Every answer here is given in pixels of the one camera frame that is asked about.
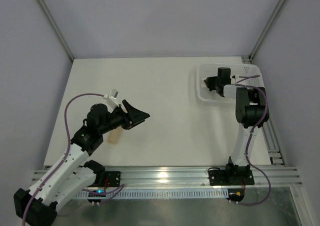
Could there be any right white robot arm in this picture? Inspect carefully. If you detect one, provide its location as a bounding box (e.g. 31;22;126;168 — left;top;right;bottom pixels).
204;67;270;186

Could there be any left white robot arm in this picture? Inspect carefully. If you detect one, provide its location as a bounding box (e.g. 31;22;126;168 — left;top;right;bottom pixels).
13;100;150;226

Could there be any white plastic basket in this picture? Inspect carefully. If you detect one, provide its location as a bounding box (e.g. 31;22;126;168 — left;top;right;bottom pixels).
196;63;265;103

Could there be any beige utensil case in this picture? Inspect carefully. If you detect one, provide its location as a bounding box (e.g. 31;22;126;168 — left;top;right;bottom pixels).
107;127;123;145

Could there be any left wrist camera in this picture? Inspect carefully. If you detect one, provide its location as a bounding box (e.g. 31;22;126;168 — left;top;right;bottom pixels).
103;89;119;110

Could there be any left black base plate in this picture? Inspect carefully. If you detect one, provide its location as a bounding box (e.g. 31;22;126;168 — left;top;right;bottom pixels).
101;171;121;188

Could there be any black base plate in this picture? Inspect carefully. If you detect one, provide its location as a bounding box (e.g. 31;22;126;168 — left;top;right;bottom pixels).
101;171;121;188
208;169;255;186

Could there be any right side aluminium rail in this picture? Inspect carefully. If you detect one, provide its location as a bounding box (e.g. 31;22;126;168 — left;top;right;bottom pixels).
262;119;287;167

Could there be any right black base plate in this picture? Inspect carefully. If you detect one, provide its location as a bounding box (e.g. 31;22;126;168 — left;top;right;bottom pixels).
208;169;255;186

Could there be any white slotted cable duct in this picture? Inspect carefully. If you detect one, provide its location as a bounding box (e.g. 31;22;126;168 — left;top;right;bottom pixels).
75;188;229;200

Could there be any right aluminium frame post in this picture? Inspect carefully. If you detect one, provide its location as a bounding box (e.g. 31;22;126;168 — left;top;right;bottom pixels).
248;0;289;64

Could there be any aluminium frame post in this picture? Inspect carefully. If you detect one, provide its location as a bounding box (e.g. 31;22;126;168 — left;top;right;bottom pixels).
35;0;75;62
248;0;289;64

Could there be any aluminium mounting rail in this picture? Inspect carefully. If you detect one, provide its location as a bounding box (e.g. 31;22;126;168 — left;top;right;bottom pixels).
31;165;303;189

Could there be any left aluminium frame post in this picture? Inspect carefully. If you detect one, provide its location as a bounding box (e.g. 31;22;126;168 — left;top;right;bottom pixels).
35;0;75;62

